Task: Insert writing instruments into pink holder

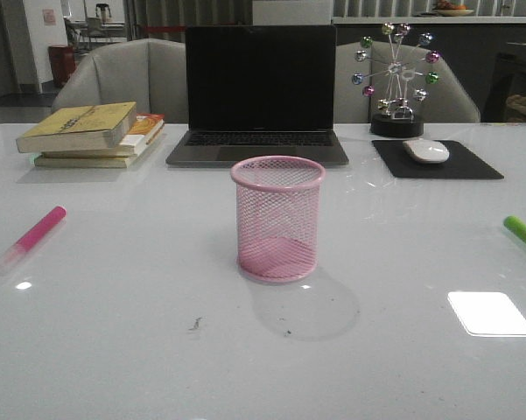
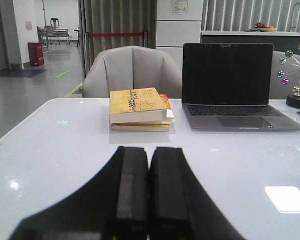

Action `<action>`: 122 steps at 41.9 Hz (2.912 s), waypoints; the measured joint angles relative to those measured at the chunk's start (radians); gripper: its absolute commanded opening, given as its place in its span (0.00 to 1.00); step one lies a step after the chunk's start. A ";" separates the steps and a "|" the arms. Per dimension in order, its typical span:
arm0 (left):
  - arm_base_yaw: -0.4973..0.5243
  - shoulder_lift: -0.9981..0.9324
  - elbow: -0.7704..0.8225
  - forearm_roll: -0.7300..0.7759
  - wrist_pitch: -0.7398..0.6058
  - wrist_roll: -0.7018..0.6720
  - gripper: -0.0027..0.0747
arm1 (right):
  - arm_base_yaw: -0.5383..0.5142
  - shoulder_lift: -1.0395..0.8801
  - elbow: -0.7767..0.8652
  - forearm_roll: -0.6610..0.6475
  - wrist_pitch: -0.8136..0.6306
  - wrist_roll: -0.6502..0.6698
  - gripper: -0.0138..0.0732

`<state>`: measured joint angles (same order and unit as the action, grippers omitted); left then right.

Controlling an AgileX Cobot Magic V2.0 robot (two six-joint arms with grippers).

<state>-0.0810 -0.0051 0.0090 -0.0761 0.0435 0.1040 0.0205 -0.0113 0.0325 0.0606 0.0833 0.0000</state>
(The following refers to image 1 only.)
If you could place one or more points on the ferris wheel desk ornament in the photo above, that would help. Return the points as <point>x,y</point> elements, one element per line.
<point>392,85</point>

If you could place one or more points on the black mouse pad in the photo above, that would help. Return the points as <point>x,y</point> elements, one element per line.
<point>461,164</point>

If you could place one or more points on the bottom yellow book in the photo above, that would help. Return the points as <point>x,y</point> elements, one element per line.
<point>96,162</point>

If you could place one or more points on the middle orange white book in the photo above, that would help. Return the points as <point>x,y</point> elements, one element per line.
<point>142,133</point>

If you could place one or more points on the white computer mouse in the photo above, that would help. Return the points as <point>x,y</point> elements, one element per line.
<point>426,151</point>

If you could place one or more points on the red trash bin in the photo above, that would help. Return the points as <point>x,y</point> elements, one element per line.
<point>62,63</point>

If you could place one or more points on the grey laptop computer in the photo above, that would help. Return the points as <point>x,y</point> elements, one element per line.
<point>256,90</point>

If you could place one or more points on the pink mesh pen holder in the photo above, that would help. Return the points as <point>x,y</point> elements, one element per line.
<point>277,210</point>

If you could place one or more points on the green highlighter pen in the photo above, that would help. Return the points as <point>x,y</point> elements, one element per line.
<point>516,226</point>

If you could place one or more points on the pink highlighter pen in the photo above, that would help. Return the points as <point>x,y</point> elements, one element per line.
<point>17,252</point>

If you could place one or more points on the grey armchair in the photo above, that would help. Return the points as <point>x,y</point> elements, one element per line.
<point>150,72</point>
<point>434,94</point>

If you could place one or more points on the top yellow book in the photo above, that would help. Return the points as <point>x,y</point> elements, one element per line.
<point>93,127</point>

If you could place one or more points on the left grey armchair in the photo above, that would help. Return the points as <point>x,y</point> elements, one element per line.
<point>150,72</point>

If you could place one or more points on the yellow book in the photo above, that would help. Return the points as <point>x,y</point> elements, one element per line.
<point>96,162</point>
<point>93,127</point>

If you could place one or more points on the fruit bowl on counter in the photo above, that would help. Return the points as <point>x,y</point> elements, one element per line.
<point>450,9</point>

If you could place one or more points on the right grey armchair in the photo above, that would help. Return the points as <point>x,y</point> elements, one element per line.
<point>434,94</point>

